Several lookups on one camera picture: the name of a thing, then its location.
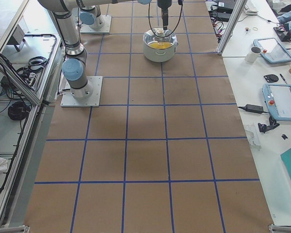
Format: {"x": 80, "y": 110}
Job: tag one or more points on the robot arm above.
{"x": 73, "y": 68}
{"x": 93, "y": 10}

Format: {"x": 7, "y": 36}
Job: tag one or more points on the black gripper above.
{"x": 164, "y": 4}

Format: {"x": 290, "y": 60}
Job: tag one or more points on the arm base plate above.
{"x": 95, "y": 25}
{"x": 85, "y": 97}

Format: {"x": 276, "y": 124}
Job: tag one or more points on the pale green cooking pot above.
{"x": 159, "y": 56}

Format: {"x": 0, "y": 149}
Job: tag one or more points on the yellow corn cob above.
{"x": 160, "y": 45}

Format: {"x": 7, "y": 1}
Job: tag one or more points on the blue teach pendant near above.
{"x": 278, "y": 100}

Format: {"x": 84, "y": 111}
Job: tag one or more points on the white paper cup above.
{"x": 253, "y": 54}

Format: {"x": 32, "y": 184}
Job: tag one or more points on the black power brick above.
{"x": 253, "y": 108}

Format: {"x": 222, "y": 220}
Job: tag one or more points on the aluminium frame post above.
{"x": 239, "y": 6}

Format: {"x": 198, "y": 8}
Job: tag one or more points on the glass pot lid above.
{"x": 159, "y": 35}

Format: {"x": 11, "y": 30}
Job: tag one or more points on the blue teach pendant far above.
{"x": 275, "y": 51}

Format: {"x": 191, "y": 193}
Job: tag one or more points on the blue teach pendant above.
{"x": 275, "y": 51}
{"x": 278, "y": 100}

